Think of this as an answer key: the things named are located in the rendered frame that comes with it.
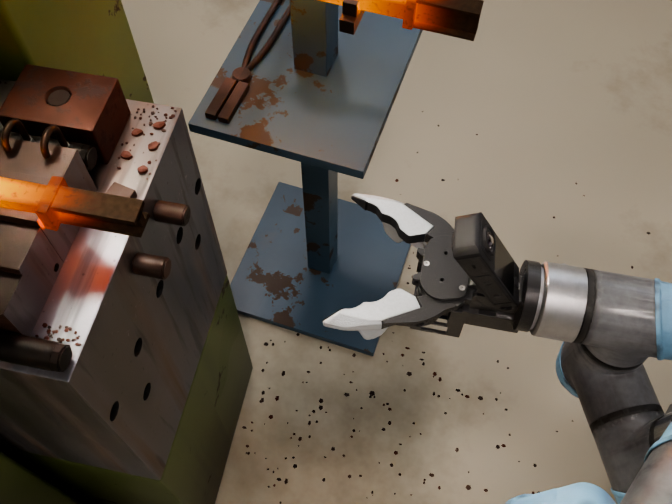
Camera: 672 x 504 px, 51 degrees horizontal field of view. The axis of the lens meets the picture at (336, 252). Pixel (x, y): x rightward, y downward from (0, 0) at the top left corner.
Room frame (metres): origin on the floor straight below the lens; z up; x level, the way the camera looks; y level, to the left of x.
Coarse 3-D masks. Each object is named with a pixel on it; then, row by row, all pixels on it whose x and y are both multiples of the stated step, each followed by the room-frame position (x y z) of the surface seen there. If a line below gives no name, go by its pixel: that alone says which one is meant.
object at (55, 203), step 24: (0, 192) 0.42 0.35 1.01; (24, 192) 0.42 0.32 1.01; (48, 192) 0.42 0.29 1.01; (72, 192) 0.42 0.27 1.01; (96, 192) 0.42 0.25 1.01; (48, 216) 0.40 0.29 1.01; (72, 216) 0.41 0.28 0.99; (96, 216) 0.39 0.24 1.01; (120, 216) 0.39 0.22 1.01; (144, 216) 0.41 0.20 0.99
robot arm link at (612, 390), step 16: (560, 352) 0.31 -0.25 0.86; (576, 352) 0.29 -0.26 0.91; (560, 368) 0.29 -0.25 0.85; (576, 368) 0.28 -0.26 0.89; (592, 368) 0.27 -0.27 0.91; (608, 368) 0.26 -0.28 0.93; (624, 368) 0.26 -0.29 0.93; (640, 368) 0.27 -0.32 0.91; (576, 384) 0.26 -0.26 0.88; (592, 384) 0.26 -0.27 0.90; (608, 384) 0.25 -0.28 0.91; (624, 384) 0.25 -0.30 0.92; (640, 384) 0.25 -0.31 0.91; (592, 400) 0.24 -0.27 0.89; (608, 400) 0.24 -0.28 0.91; (624, 400) 0.23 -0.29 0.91; (640, 400) 0.23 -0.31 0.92; (656, 400) 0.24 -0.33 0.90; (592, 416) 0.23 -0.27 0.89
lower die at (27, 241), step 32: (0, 160) 0.48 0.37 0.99; (32, 160) 0.48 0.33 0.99; (64, 160) 0.48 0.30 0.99; (0, 224) 0.40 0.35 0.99; (32, 224) 0.40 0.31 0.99; (64, 224) 0.42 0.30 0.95; (0, 256) 0.36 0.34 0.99; (32, 256) 0.37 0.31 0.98; (64, 256) 0.40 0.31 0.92; (0, 288) 0.33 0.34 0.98; (32, 288) 0.34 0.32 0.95; (0, 320) 0.30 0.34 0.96; (32, 320) 0.32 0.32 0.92
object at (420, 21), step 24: (336, 0) 0.75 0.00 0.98; (360, 0) 0.74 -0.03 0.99; (384, 0) 0.73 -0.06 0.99; (408, 0) 0.73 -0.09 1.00; (432, 0) 0.72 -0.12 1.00; (456, 0) 0.72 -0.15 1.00; (480, 0) 0.72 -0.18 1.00; (408, 24) 0.71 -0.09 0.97; (432, 24) 0.72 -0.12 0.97; (456, 24) 0.71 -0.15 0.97
